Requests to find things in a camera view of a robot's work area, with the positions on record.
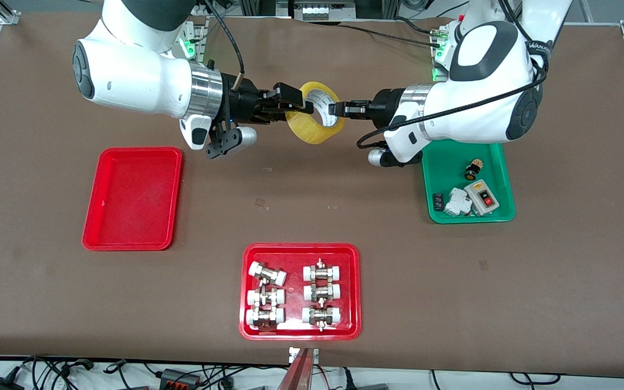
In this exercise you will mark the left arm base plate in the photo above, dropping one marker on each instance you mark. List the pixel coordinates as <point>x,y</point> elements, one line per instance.
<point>437,76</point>

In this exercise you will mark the black camera bracket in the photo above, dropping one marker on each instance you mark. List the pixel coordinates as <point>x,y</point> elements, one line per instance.
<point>398,161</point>
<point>222,142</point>

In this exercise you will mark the yellow packing tape roll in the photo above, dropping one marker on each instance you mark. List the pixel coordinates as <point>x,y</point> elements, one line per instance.
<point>312,134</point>

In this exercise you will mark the brownish tape scrap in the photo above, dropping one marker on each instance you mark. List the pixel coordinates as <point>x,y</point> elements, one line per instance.
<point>260,202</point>

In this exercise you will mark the black yellow push button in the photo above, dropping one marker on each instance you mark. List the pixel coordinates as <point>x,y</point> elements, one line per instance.
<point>473,172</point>

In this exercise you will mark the black right camera bracket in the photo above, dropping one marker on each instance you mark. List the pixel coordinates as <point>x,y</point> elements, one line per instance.
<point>222,142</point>

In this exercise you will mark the green plastic tray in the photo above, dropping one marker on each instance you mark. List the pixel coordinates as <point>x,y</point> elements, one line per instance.
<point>453,179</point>

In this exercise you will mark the grey switch box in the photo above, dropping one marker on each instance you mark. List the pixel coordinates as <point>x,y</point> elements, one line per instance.
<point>482,197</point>

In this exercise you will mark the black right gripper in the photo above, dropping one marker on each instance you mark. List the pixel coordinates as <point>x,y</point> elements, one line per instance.
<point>242,104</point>

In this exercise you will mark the grey junction box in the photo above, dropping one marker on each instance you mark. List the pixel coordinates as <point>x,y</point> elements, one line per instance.
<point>179,377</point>

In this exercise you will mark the white mounting plate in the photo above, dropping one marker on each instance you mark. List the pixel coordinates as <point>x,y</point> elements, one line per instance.
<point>293,355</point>

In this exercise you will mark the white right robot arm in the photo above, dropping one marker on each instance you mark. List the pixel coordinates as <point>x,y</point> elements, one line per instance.
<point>128,76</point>

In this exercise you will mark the black left camera bracket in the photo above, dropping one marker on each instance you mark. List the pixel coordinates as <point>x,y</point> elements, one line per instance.
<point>398,161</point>

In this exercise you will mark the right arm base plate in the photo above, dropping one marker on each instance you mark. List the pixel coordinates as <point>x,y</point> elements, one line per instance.
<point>202,51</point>

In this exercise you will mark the empty red plastic tray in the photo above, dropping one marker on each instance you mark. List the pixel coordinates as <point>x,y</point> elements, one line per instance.
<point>133,216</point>

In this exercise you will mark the white capped brass pipe fitting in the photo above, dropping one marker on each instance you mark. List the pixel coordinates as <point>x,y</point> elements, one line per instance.
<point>321,315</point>
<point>263,316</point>
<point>322,292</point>
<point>268,274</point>
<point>323,273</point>
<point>274,297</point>

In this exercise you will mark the white circuit breaker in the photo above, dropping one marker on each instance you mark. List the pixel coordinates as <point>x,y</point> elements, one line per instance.
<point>458,201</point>

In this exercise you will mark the black aluminium frame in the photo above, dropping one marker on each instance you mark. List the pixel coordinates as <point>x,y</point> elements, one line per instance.
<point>258,6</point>

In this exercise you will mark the red metal bar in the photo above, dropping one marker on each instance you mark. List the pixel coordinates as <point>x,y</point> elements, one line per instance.
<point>298,376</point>

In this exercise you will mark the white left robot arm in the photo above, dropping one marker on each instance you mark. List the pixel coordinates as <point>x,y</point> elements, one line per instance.
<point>480,124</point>

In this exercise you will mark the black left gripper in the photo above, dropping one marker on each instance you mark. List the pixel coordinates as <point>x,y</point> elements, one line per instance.
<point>384,106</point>

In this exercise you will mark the red tray holding fittings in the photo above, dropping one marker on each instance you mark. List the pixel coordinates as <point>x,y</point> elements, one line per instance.
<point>293,260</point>

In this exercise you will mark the white power strip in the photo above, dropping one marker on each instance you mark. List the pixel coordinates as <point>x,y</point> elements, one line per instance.
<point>325,11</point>

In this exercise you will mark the black power adapter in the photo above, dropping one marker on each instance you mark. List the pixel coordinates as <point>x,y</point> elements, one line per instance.
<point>0,384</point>

